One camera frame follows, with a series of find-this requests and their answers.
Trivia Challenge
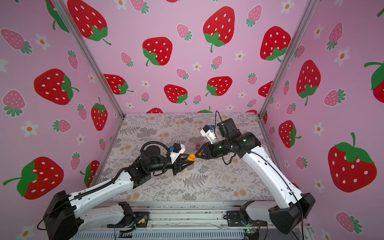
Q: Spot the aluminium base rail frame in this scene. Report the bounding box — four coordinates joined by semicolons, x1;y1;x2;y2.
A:
68;200;316;240

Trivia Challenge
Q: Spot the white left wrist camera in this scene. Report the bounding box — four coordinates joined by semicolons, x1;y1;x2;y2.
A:
170;143;186;164

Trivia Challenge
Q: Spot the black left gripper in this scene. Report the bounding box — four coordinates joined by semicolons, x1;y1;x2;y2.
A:
146;153;193;177

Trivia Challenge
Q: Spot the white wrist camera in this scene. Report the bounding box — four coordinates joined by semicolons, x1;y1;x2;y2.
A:
170;143;186;164
200;125;217;144

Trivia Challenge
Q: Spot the orange paint jar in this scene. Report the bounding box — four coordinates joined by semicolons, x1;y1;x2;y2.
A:
187;154;196;162

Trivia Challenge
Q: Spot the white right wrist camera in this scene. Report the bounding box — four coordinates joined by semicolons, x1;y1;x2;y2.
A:
200;125;217;144

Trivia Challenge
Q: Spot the floral patterned table mat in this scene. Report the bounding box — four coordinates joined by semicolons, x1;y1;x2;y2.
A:
98;113;273;202

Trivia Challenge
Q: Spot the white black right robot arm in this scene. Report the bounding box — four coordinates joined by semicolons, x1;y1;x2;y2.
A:
195;118;316;235

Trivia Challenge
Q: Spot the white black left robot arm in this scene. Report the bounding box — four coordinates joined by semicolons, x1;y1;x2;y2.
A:
42;141;196;240

